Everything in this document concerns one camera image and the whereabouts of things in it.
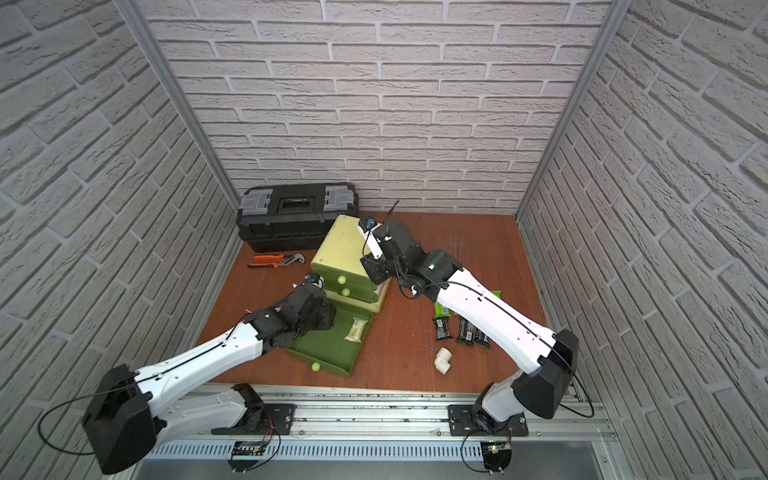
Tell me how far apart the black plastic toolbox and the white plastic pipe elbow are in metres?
Result: 0.52

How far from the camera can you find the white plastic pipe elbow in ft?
2.69

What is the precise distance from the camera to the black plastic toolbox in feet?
3.18
